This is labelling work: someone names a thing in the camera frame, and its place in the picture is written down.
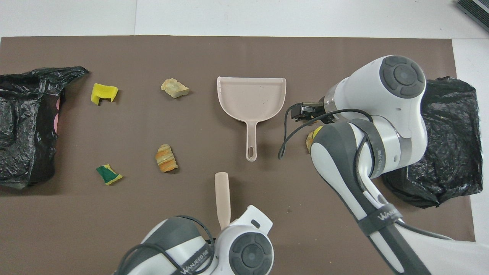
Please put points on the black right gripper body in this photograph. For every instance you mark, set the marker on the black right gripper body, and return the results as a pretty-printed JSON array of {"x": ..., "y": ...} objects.
[{"x": 319, "y": 112}]

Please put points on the small striped bread piece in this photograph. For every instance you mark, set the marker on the small striped bread piece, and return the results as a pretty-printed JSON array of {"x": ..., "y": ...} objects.
[{"x": 308, "y": 143}]

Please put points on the beige plastic dustpan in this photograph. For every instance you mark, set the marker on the beige plastic dustpan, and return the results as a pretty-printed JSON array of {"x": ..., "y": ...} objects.
[{"x": 250, "y": 97}]

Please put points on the pale flaky bread piece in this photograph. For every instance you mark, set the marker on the pale flaky bread piece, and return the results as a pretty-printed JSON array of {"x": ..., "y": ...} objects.
[{"x": 174, "y": 88}]

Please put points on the orange striped croissant piece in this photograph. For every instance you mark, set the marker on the orange striped croissant piece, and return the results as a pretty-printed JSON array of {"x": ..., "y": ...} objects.
[{"x": 166, "y": 158}]

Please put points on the L-shaped yellow sponge piece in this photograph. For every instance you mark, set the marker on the L-shaped yellow sponge piece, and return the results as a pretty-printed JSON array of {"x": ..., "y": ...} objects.
[{"x": 101, "y": 91}]

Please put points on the green and yellow sponge piece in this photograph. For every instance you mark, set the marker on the green and yellow sponge piece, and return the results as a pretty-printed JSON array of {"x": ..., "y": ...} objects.
[{"x": 107, "y": 173}]

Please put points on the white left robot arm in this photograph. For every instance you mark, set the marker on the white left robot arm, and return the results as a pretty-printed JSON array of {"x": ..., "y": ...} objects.
[{"x": 175, "y": 244}]

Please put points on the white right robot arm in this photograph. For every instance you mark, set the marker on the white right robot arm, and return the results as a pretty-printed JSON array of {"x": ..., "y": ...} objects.
[{"x": 382, "y": 95}]

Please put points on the right black trash bag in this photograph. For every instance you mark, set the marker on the right black trash bag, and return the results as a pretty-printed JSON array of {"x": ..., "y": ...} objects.
[{"x": 454, "y": 145}]

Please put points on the black trash bag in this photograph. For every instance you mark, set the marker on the black trash bag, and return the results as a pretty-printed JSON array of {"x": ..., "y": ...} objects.
[
  {"x": 454, "y": 145},
  {"x": 23, "y": 133}
]

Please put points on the left black trash bag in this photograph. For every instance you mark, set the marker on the left black trash bag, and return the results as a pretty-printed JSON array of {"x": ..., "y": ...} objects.
[{"x": 23, "y": 133}]

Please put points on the grey ribbed device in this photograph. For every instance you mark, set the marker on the grey ribbed device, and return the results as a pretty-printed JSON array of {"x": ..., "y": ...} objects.
[{"x": 477, "y": 8}]

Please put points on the brown table mat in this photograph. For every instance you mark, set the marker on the brown table mat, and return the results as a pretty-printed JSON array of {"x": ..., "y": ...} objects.
[{"x": 76, "y": 229}]

